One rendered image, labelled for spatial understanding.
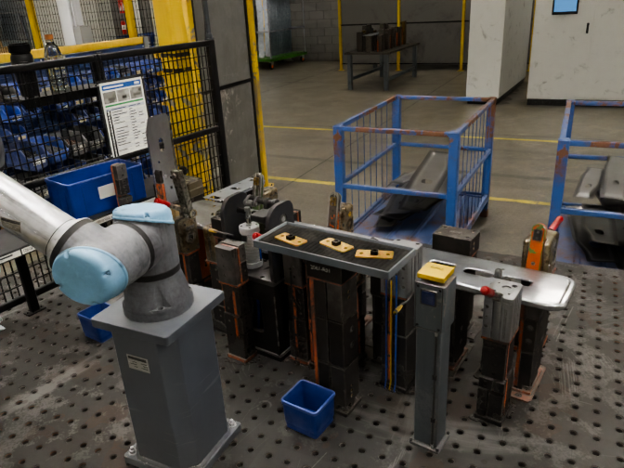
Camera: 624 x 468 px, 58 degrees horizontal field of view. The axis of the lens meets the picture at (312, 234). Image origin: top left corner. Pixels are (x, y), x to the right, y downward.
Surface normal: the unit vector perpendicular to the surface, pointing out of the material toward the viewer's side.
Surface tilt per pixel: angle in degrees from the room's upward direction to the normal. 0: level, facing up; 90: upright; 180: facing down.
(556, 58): 90
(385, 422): 0
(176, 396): 90
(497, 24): 90
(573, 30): 90
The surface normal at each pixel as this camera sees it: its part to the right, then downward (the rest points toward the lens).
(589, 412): -0.05, -0.92
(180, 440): 0.30, 0.36
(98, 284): -0.22, 0.44
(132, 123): 0.83, 0.18
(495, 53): -0.48, 0.36
